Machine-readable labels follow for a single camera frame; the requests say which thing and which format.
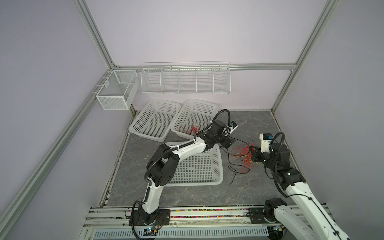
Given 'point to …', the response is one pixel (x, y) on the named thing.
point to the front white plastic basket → (197, 168)
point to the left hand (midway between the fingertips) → (232, 137)
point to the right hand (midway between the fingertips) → (251, 147)
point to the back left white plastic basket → (155, 120)
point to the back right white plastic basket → (195, 116)
